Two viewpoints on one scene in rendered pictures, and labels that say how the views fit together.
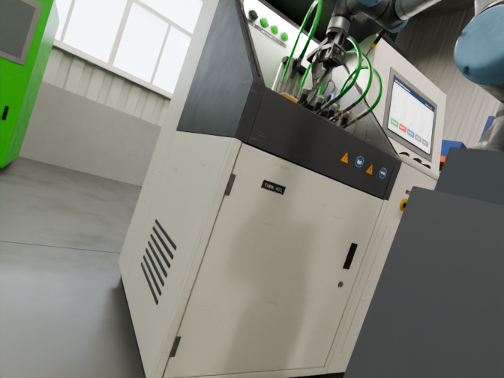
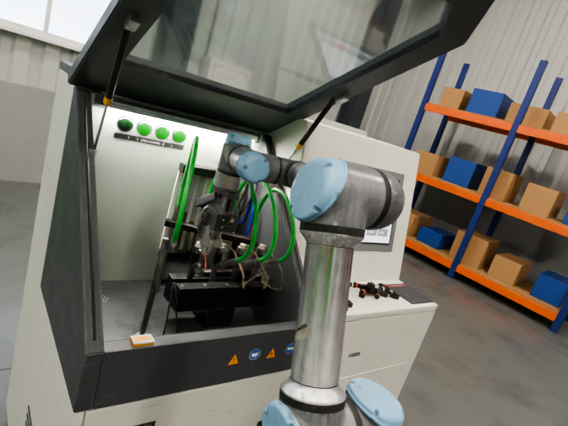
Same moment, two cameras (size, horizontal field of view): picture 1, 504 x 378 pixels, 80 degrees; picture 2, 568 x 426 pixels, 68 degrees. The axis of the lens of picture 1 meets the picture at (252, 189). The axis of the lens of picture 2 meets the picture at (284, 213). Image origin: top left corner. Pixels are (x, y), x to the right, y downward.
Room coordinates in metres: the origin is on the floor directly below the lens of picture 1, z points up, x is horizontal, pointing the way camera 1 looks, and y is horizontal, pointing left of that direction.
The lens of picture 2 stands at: (-0.04, -0.11, 1.58)
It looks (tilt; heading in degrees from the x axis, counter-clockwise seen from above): 14 degrees down; 351
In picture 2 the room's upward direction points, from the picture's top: 17 degrees clockwise
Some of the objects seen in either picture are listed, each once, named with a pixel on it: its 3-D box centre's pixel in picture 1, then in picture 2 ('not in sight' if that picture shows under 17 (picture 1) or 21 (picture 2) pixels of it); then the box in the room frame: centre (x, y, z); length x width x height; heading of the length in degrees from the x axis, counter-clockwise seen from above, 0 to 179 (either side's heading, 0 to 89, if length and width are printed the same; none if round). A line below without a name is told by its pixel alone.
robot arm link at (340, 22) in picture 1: (338, 28); (228, 181); (1.14, -0.11, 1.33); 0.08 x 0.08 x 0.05
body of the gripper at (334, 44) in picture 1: (332, 49); (221, 208); (1.13, -0.11, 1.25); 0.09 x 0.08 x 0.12; 31
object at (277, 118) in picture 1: (329, 151); (213, 357); (0.99, -0.20, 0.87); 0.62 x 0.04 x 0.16; 121
